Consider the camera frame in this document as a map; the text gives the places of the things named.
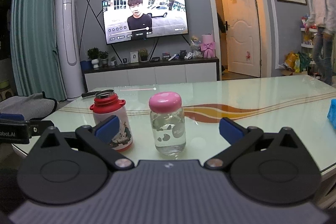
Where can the white tower air conditioner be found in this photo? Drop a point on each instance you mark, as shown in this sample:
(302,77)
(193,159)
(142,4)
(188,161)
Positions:
(67,43)

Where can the white photo frame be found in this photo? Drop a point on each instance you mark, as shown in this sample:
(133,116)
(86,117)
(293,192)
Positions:
(134,56)

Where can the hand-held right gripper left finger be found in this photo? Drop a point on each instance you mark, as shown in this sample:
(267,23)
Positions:
(107,129)

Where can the wall-mounted television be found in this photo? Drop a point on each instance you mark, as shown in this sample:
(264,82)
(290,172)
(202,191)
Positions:
(162,16)

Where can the grey cushion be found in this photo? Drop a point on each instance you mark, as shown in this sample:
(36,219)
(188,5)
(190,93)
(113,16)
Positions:
(26,106)

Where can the flower bouquet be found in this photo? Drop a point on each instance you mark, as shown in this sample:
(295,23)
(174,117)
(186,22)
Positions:
(196,47)

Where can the white television cabinet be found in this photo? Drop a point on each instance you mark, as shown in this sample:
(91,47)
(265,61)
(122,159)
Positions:
(147,74)

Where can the clear glass bottle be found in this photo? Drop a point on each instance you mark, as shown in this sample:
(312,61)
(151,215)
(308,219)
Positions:
(168,134)

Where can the potted plant in white pot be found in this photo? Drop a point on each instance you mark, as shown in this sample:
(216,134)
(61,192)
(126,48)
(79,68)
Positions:
(94,56)

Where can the stack of books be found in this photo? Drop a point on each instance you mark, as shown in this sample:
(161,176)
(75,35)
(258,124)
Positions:
(166,56)

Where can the green bag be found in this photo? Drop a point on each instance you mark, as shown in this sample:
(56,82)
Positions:
(304,61)

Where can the small dark potted plant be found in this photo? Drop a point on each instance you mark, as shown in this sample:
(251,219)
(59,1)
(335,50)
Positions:
(104,56)

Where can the pink gift box with bow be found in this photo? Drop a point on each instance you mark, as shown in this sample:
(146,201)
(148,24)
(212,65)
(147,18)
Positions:
(208,47)

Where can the white panel door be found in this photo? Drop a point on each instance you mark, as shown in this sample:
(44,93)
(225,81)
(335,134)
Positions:
(241,29)

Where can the white shelf rack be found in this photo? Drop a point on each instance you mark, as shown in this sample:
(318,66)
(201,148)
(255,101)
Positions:
(309,41)

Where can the plastic stool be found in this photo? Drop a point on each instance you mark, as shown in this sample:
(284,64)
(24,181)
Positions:
(6,91)

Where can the black vase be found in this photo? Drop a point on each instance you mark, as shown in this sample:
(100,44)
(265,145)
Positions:
(183,54)

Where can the red and white thermos bottle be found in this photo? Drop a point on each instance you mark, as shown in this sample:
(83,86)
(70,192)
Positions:
(110,106)

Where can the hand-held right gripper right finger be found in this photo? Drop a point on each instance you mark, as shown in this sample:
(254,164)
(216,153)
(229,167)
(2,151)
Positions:
(229,129)

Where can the black remote control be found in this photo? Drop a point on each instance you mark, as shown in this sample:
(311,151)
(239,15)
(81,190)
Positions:
(89,94)

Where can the blue object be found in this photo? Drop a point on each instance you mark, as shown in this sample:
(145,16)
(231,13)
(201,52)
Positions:
(332,113)

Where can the teal curtain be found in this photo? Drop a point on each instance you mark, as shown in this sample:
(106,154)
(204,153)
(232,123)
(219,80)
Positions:
(34,37)

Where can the small dark photo frame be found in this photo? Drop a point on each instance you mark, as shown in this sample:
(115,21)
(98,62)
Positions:
(125,60)

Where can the yellowish potted plant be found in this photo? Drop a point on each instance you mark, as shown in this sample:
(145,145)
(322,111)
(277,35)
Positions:
(143,54)

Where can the yellow bag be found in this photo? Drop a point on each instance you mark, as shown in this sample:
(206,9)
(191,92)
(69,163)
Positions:
(292,62)

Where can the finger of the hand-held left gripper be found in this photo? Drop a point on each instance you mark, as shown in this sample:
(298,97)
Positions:
(39,128)
(10,117)

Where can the blue bin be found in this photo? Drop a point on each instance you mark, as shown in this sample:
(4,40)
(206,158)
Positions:
(85,65)

